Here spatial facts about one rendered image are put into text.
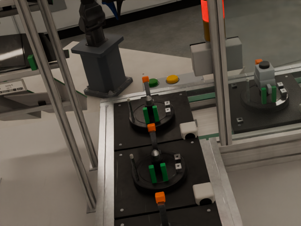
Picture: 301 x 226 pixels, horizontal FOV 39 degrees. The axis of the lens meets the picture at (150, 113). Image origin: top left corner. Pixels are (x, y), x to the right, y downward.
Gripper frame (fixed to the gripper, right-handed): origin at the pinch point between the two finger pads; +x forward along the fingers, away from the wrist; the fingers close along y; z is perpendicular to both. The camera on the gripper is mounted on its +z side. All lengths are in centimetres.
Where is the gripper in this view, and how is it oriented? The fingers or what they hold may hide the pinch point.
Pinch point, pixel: (116, 8)
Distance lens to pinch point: 132.5
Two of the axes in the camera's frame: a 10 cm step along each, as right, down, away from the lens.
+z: 0.7, 5.7, -8.2
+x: 1.6, 8.0, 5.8
